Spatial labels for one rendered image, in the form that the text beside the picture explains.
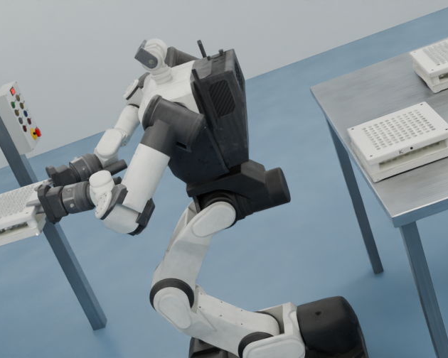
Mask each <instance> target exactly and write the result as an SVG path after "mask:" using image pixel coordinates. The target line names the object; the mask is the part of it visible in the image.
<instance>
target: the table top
mask: <svg viewBox="0 0 448 358"><path fill-rule="evenodd" d="M444 40H448V38H445V39H442V40H439V41H437V42H434V43H431V44H429V45H425V46H423V47H421V48H425V47H427V46H430V45H433V44H435V43H439V42H442V41H444ZM421 48H417V49H414V50H411V51H409V52H406V53H403V54H401V55H397V56H395V57H393V58H389V59H387V60H384V61H381V62H379V63H376V64H373V65H370V66H368V67H364V68H361V69H360V70H356V71H353V72H350V73H348V74H345V75H342V76H340V77H336V78H333V79H332V80H328V81H325V82H322V83H320V84H317V85H314V86H312V87H310V90H311V94H312V96H313V97H314V99H315V100H316V103H317V104H318V105H319V107H320V109H321V110H322V112H323V113H324V115H325V117H326V118H327V120H328V121H329V123H330V125H331V126H332V128H333V130H334V131H335V133H336V135H337V136H338V138H339V139H340V141H341V143H342V144H343V146H344V147H345V149H346V150H347V152H348V154H349V156H350V157H351V159H352V160H353V162H354V163H355V165H356V167H357V169H358V170H359V171H360V173H361V175H362V176H363V178H364V180H365V181H366V183H367V184H368V186H369V188H370V189H371V191H372V192H373V194H374V195H375V197H376V199H377V201H378V202H379V204H380V206H381V207H382V208H383V210H384V212H385V213H386V215H387V216H388V219H389V220H390V221H391V223H392V225H393V226H394V228H396V227H400V226H403V225H405V224H409V223H411V222H414V221H417V220H419V219H423V218H426V217H429V216H431V215H435V214H437V213H440V212H443V211H446V210H448V156H447V157H444V158H441V159H438V160H435V161H432V162H430V163H426V164H424V165H422V166H418V167H416V168H412V169H410V170H406V171H404V172H401V173H398V174H396V175H392V176H390V177H387V178H384V179H382V180H380V181H378V182H373V181H372V179H371V177H370V176H369V174H368V172H367V171H366V169H365V168H364V167H363V164H362V163H361V162H360V160H359V159H358V157H357V155H356V154H355V152H353V149H352V146H351V142H352V141H351V138H350V136H349V135H348V132H347V129H349V128H352V127H355V126H358V125H360V124H364V123H366V122H368V121H372V120H374V119H377V118H380V117H382V116H385V115H388V114H392V113H394V112H397V111H400V110H402V109H405V108H408V107H411V106H414V105H416V104H419V103H422V102H426V103H427V104H428V105H429V106H430V107H431V108H432V109H433V110H434V111H435V112H437V113H438V115H440V116H441V117H442V118H443V120H445V121H446V122H447V123H448V88H446V89H443V90H441V91H440V92H436V93H434V92H432V90H431V89H430V88H429V87H428V86H427V83H426V82H425V81H424V80H423V79H422V78H421V77H419V76H418V75H417V73H416V72H414V70H413V66H412V65H413V61H412V58H411V57H410V52H412V51H415V50H419V49H421Z"/></svg>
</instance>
